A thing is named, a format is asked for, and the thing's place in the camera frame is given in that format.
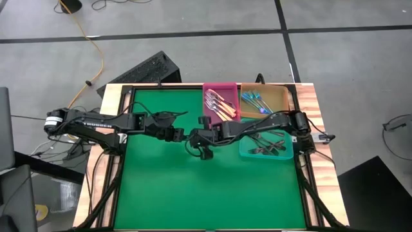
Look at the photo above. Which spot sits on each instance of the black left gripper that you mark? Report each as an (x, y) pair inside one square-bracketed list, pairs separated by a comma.
[(162, 133)]

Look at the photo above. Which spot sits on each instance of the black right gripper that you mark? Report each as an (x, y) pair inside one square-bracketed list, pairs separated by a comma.
[(209, 135)]

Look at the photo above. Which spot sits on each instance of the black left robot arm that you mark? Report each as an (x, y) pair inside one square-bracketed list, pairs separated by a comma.
[(96, 124)]

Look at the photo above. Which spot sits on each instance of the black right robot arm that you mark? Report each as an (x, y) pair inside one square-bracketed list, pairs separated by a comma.
[(257, 124)]

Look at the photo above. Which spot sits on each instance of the teal plastic bin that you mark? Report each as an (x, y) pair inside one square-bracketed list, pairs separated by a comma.
[(244, 153)]

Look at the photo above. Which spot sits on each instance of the pink plastic bin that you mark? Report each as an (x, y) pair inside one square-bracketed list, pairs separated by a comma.
[(230, 88)]

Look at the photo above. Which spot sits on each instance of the green table mat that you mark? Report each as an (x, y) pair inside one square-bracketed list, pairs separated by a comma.
[(209, 199)]

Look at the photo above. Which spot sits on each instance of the black perforated case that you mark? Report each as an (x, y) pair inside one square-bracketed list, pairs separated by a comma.
[(148, 69)]

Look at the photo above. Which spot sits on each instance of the orange plastic bin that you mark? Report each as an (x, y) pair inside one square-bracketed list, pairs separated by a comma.
[(280, 100)]

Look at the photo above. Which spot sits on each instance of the wooden table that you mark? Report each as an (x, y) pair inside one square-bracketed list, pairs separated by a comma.
[(326, 180)]

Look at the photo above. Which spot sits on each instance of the yellow floor sticker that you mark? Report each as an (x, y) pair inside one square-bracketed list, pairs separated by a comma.
[(42, 212)]

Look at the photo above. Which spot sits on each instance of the black round stand base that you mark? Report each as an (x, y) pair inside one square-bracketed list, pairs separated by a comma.
[(71, 4)]

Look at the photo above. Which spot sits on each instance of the dark grey monitor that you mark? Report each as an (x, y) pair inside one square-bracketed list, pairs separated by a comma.
[(16, 199)]

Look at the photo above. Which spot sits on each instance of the black side table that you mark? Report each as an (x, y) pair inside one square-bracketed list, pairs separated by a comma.
[(380, 199)]

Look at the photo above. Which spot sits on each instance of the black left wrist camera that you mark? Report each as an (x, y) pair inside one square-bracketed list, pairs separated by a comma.
[(165, 118)]

